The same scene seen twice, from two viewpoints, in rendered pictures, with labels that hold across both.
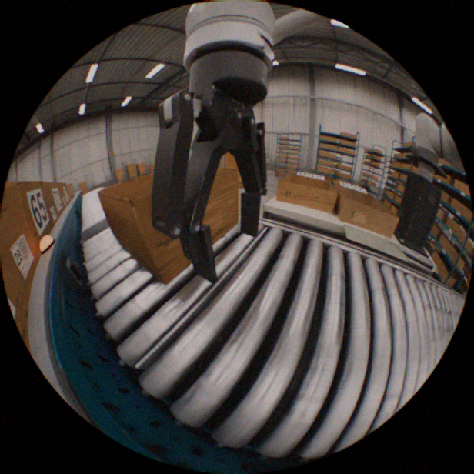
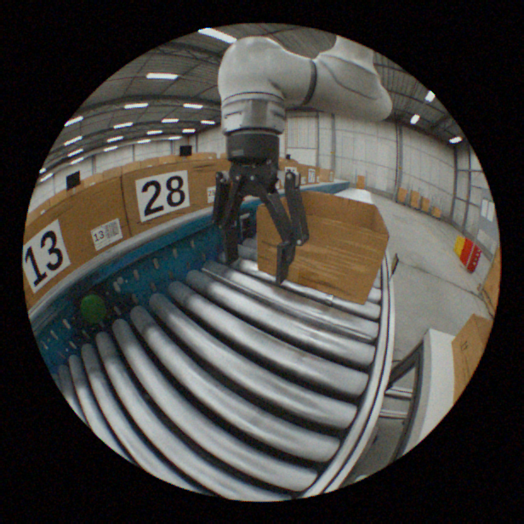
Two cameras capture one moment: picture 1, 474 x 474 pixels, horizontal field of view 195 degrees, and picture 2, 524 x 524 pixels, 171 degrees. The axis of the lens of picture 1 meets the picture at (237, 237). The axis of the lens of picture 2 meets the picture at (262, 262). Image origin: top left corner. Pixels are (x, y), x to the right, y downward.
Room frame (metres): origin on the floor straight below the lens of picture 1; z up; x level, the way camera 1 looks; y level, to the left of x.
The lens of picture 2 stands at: (0.17, -0.25, 1.01)
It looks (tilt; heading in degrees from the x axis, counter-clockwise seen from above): 31 degrees down; 92
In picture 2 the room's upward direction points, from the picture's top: straight up
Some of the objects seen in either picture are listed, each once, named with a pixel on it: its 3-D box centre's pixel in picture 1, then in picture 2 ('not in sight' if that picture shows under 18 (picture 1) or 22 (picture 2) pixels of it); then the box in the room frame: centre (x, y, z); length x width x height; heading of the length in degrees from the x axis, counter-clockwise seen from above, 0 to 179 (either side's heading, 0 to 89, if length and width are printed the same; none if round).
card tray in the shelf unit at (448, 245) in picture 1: (452, 252); not in sight; (0.00, -2.03, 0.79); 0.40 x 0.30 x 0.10; 150
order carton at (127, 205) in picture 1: (159, 204); (331, 230); (0.37, 0.24, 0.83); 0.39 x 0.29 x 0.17; 60
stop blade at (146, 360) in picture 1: (225, 288); (270, 314); (0.18, 0.02, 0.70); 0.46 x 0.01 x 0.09; 148
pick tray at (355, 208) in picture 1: (360, 205); not in sight; (0.53, -0.64, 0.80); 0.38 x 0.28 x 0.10; 150
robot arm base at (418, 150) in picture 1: (424, 157); not in sight; (0.32, -0.88, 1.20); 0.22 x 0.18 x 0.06; 54
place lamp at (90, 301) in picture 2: not in sight; (93, 310); (-0.19, -0.13, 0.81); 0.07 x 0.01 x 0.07; 58
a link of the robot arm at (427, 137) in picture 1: (428, 135); not in sight; (0.30, -0.90, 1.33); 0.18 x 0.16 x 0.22; 8
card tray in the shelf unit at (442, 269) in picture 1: (444, 268); not in sight; (0.00, -2.03, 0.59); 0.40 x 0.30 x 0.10; 146
